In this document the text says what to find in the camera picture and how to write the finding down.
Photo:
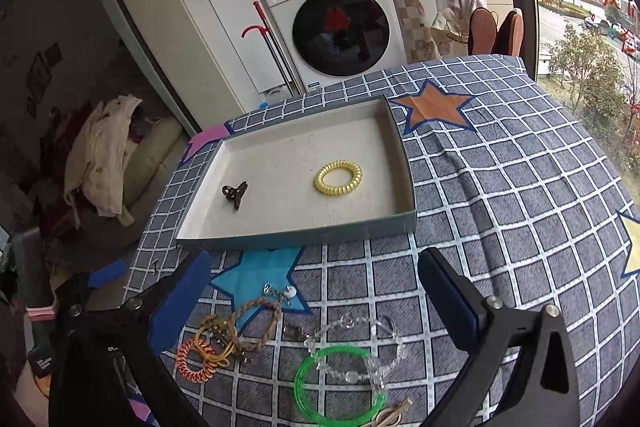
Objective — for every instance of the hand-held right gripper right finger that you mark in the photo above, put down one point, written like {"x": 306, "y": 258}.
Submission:
{"x": 450, "y": 294}

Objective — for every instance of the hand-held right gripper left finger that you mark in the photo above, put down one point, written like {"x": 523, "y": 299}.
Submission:
{"x": 181, "y": 302}

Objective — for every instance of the tan hair clip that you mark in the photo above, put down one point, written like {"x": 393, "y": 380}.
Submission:
{"x": 395, "y": 414}

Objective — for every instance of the green translucent bangle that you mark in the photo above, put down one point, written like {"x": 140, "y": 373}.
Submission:
{"x": 300, "y": 387}

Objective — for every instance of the shallow grey-blue tray box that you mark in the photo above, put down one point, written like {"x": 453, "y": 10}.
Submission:
{"x": 300, "y": 147}

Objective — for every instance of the checked blanket with stars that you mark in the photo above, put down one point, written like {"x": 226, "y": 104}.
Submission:
{"x": 500, "y": 207}

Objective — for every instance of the dark claw hair clip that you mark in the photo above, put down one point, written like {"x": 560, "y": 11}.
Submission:
{"x": 236, "y": 196}

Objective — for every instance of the beige sofa cushion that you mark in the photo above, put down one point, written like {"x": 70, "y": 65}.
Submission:
{"x": 155, "y": 152}

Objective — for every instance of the pile of light clothes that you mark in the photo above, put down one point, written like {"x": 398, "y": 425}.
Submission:
{"x": 105, "y": 147}

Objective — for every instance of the brown chair back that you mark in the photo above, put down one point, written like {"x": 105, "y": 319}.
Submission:
{"x": 512, "y": 34}
{"x": 482, "y": 32}

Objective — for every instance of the white front-load washing machine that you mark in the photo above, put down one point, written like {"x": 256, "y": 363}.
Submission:
{"x": 340, "y": 32}

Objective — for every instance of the checked hanging cloth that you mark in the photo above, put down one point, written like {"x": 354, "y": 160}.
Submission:
{"x": 407, "y": 7}

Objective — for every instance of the white tall cabinet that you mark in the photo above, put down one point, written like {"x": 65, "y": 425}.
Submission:
{"x": 175, "y": 7}

